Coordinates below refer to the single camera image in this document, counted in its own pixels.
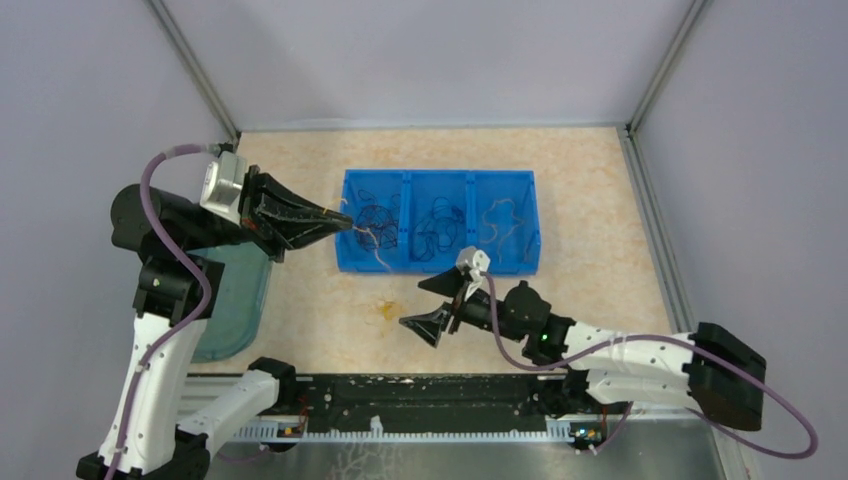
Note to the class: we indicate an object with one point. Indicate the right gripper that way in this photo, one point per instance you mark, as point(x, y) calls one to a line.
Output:
point(450, 284)

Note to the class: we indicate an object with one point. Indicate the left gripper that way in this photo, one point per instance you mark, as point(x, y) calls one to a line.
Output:
point(295, 220)

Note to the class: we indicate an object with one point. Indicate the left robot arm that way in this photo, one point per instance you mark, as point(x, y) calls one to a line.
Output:
point(175, 298)

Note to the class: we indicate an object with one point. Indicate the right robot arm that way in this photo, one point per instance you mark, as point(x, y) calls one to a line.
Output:
point(709, 370)

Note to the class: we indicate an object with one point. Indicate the blue three-compartment bin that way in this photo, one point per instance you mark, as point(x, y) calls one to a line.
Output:
point(417, 221)

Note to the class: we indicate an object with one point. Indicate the teal transparent plastic tray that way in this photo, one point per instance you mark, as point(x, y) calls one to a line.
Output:
point(236, 316)

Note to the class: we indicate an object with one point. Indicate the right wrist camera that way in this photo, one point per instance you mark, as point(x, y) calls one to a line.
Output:
point(472, 264)

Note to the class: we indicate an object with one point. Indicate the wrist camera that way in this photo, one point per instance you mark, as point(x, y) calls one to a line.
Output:
point(472, 264)
point(223, 185)

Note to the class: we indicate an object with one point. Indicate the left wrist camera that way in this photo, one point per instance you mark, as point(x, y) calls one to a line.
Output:
point(223, 185)

